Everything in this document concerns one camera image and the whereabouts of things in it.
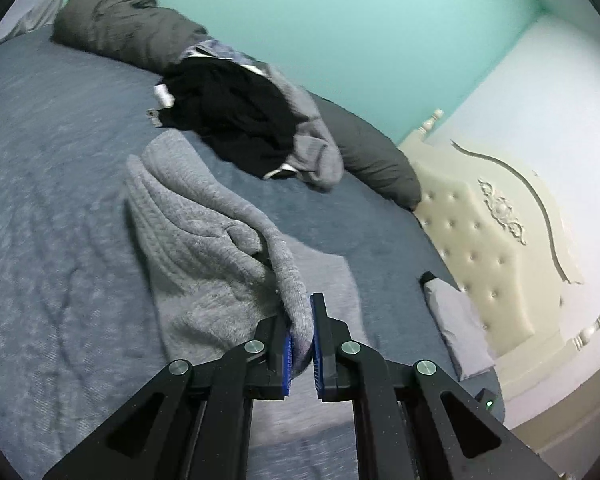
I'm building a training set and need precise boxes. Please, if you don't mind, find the blue white patterned garment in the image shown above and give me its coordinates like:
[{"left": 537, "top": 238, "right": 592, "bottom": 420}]
[{"left": 180, "top": 40, "right": 256, "bottom": 68}]

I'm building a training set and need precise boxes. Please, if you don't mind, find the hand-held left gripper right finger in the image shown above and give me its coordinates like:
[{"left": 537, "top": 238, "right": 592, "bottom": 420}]
[{"left": 310, "top": 292, "right": 561, "bottom": 480}]

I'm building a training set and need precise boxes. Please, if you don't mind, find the small grey folded cloth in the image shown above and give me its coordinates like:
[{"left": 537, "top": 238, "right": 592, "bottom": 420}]
[{"left": 419, "top": 271, "right": 496, "bottom": 381}]

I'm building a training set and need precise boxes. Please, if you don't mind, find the grey knit sweater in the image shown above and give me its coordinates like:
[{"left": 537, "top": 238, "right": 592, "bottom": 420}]
[{"left": 125, "top": 129, "right": 368, "bottom": 403}]

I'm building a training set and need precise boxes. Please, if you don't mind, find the cream tufted headboard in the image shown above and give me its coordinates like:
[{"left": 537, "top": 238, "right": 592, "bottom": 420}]
[{"left": 397, "top": 109, "right": 600, "bottom": 401}]

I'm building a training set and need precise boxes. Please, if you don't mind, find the blue-grey bed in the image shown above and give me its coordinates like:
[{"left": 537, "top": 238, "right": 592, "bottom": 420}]
[{"left": 0, "top": 25, "right": 506, "bottom": 480}]

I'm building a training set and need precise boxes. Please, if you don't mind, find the dark grey duvet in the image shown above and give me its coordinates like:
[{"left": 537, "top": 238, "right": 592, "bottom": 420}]
[{"left": 52, "top": 0, "right": 422, "bottom": 211}]

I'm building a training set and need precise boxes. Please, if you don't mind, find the black garment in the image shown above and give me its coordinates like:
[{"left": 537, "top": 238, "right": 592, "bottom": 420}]
[{"left": 152, "top": 57, "right": 306, "bottom": 181}]

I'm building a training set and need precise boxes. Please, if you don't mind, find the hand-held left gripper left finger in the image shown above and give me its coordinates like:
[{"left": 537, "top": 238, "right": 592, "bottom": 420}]
[{"left": 42, "top": 316, "right": 296, "bottom": 480}]

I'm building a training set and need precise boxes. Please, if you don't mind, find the pale grey sheet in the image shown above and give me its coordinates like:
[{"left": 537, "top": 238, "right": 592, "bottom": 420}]
[{"left": 0, "top": 0, "right": 66, "bottom": 48}]

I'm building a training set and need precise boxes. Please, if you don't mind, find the grey hoodie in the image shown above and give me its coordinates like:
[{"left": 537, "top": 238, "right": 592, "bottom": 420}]
[{"left": 252, "top": 62, "right": 345, "bottom": 191}]

